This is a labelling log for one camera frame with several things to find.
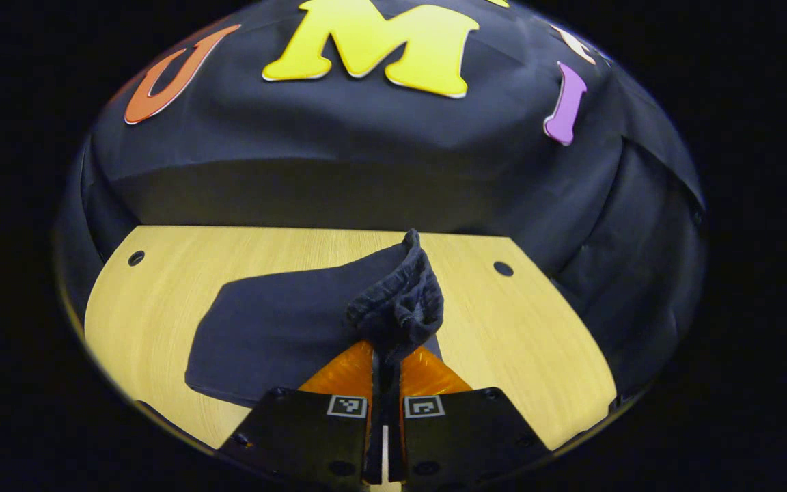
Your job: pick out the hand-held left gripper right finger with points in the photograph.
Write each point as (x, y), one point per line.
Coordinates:
(395, 437)

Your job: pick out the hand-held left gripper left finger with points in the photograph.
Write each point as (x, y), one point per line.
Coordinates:
(373, 437)

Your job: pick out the dark grey jeans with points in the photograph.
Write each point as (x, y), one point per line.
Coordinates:
(284, 321)

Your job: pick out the black backdrop cloth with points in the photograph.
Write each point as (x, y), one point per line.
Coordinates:
(366, 137)

